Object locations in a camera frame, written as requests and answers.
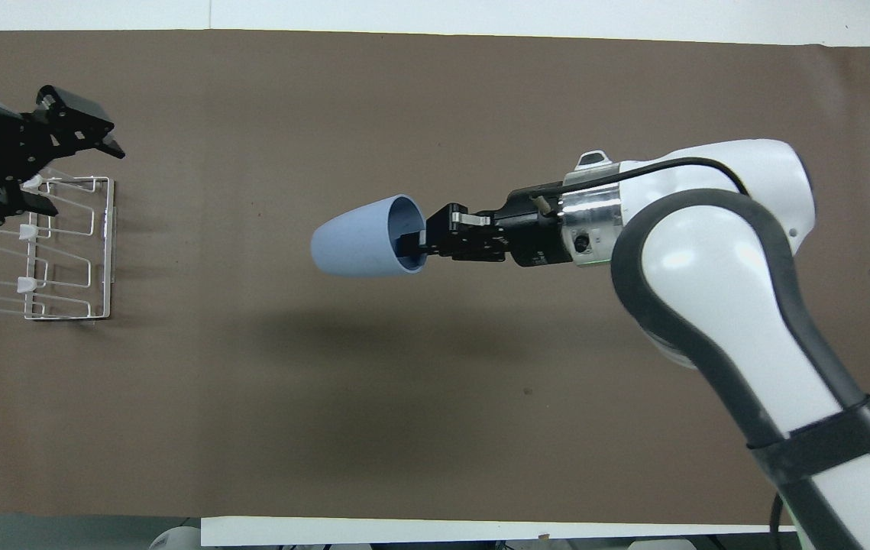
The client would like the blue cup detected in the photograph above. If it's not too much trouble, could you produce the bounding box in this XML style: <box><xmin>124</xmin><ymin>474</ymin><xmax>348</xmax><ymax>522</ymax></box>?
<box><xmin>310</xmin><ymin>194</ymin><xmax>430</xmax><ymax>280</ymax></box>

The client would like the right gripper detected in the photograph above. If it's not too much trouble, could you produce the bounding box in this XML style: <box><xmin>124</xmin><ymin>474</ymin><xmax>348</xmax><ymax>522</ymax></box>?
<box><xmin>490</xmin><ymin>186</ymin><xmax>576</xmax><ymax>269</ymax></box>

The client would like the white wire cup holder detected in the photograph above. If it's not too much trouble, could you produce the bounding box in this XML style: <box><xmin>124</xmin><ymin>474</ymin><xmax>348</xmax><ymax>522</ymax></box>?
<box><xmin>0</xmin><ymin>173</ymin><xmax>116</xmax><ymax>324</ymax></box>

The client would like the black cable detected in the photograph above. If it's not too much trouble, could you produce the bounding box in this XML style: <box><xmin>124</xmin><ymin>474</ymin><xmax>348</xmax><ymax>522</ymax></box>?
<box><xmin>769</xmin><ymin>493</ymin><xmax>788</xmax><ymax>550</ymax></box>
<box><xmin>530</xmin><ymin>157</ymin><xmax>751</xmax><ymax>212</ymax></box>

